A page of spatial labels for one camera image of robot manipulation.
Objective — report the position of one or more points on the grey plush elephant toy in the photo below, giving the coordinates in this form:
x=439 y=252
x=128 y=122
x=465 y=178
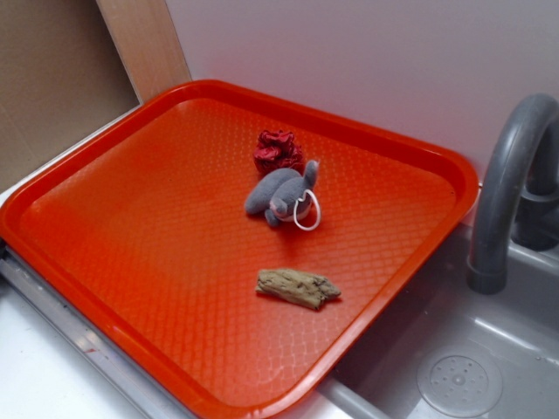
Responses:
x=287 y=196

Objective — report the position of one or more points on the brown wood chip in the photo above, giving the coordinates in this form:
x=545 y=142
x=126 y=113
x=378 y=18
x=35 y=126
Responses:
x=301 y=288

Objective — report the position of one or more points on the red crumpled paper ball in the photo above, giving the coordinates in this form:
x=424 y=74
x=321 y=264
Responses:
x=276 y=150

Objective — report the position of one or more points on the orange plastic tray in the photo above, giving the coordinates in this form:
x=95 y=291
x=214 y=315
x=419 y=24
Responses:
x=143 y=230

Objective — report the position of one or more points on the grey plastic sink basin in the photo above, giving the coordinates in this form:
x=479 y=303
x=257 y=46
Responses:
x=516 y=329

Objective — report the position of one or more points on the light wooden board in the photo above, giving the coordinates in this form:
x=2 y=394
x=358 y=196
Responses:
x=145 y=38

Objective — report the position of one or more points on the grey plastic faucet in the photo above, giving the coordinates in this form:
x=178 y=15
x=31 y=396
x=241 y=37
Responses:
x=519 y=197

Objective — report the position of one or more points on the round sink drain cover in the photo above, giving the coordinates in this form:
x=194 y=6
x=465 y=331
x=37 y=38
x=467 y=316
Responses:
x=459 y=385

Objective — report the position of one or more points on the brown cardboard panel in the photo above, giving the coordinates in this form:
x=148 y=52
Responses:
x=61 y=80

